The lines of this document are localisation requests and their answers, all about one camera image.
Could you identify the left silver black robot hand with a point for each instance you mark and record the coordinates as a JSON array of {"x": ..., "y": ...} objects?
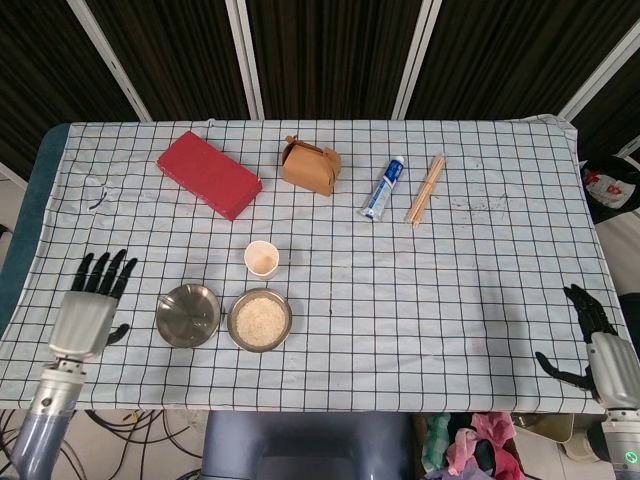
[{"x": 82, "y": 325}]

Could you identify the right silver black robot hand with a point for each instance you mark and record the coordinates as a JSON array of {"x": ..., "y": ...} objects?
[{"x": 617, "y": 372}]

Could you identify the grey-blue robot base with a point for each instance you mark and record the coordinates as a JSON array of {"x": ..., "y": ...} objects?
[{"x": 300, "y": 440}]

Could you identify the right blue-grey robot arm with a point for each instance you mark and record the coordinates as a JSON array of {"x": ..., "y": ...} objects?
[{"x": 625, "y": 450}]

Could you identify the steel bowl of rice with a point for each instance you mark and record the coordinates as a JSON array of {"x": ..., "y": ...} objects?
[{"x": 260, "y": 320}]

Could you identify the white paper cup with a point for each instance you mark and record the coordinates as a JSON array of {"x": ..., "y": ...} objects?
[{"x": 261, "y": 259}]

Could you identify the beige floor box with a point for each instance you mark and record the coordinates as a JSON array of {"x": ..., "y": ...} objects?
[{"x": 550, "y": 430}]

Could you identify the empty stainless steel plate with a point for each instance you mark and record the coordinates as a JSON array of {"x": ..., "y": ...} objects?
[{"x": 200, "y": 330}]

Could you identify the pink cloth pile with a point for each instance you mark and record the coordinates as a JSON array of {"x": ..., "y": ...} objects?
[{"x": 500, "y": 425}]

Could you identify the black bag with red print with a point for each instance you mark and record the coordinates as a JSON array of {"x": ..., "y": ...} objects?
[{"x": 610, "y": 187}]

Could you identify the green cloth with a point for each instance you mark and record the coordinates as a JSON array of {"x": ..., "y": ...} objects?
[{"x": 435, "y": 440}]

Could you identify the red rectangular box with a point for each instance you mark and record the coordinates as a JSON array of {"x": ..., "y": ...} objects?
[{"x": 210, "y": 175}]

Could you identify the white black checkered tablecloth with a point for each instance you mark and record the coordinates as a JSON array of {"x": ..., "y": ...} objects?
[{"x": 400, "y": 300}]

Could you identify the bundle of wooden skewers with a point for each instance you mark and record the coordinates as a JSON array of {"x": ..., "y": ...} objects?
[{"x": 425, "y": 192}]

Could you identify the brown cardboard takeaway box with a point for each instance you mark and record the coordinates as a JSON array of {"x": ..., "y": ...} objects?
[{"x": 310, "y": 170}]

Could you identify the blue white toothpaste tube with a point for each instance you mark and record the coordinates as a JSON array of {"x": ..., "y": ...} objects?
[{"x": 382, "y": 190}]

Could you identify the dark partition screen white frames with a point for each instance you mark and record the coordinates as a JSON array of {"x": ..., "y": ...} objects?
[{"x": 325, "y": 50}]

